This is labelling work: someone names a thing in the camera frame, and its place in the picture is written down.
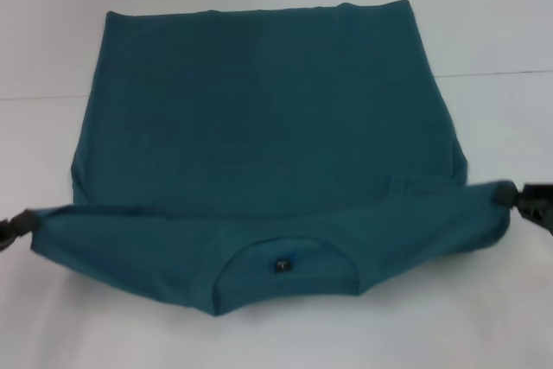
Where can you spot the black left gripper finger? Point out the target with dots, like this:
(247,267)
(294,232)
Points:
(21,222)
(6,244)

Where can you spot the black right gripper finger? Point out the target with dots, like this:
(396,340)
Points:
(504,194)

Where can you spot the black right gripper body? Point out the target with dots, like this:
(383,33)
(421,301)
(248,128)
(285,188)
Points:
(538,207)

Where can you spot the teal FREE print T-shirt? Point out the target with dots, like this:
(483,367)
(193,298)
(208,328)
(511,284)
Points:
(268,127)

